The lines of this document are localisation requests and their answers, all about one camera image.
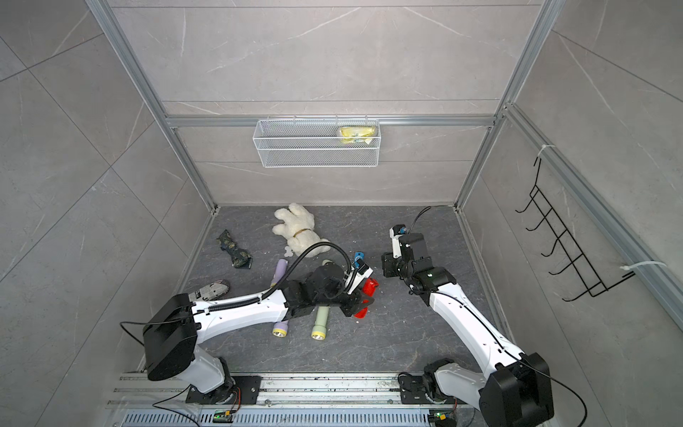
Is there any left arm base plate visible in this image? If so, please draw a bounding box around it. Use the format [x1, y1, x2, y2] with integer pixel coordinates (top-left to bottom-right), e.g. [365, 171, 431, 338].
[185, 375, 263, 406]

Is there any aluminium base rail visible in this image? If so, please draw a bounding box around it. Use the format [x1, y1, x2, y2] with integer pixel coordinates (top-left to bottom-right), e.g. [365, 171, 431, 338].
[99, 373, 486, 426]

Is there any white patterned toy car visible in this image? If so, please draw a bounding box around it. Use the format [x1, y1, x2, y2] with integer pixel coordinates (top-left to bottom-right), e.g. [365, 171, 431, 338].
[189, 280, 231, 302]

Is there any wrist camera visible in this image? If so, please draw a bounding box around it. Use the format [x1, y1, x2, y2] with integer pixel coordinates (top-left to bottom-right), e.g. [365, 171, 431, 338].
[390, 224, 407, 259]
[345, 258, 373, 295]

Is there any white wire wall basket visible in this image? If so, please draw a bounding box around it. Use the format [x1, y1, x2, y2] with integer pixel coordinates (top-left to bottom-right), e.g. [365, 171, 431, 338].
[253, 117, 382, 168]

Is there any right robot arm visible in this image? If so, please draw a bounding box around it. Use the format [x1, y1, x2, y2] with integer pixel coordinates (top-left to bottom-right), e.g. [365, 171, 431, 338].
[382, 224, 558, 426]

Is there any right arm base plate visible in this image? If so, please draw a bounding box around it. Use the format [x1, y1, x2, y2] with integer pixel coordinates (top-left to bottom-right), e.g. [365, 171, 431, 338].
[397, 372, 464, 405]

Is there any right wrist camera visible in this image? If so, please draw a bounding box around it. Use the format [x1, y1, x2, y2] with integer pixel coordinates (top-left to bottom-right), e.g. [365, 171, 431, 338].
[390, 224, 407, 259]

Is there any black wire hook rack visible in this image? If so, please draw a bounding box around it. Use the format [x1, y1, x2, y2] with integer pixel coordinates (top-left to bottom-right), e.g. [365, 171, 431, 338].
[515, 158, 636, 302]

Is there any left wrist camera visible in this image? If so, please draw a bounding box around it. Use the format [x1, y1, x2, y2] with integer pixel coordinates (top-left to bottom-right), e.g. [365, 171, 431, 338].
[345, 258, 373, 295]

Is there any white plush bear toy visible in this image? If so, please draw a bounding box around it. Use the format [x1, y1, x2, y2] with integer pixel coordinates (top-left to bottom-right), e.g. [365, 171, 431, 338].
[272, 203, 327, 256]

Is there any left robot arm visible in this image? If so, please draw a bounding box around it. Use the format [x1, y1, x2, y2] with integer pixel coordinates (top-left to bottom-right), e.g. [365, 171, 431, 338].
[137, 255, 373, 401]

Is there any red flashlight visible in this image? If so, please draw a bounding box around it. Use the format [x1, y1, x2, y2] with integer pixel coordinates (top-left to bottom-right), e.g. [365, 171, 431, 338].
[355, 278, 379, 318]

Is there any yellow sponge in basket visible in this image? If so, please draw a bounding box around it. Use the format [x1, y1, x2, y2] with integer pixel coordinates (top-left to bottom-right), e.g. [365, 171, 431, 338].
[336, 126, 378, 145]

